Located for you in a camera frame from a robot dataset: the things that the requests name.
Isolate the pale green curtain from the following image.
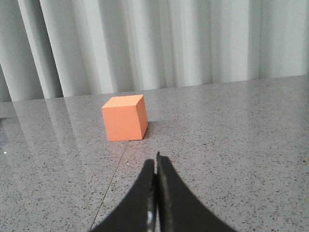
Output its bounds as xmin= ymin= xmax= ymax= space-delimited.
xmin=0 ymin=0 xmax=309 ymax=102

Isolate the orange foam cube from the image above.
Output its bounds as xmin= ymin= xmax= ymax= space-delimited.
xmin=102 ymin=95 xmax=148 ymax=141

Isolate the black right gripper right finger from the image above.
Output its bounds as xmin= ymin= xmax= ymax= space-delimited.
xmin=156 ymin=153 xmax=234 ymax=232

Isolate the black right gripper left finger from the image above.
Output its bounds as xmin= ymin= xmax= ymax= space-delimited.
xmin=92 ymin=159 xmax=155 ymax=232

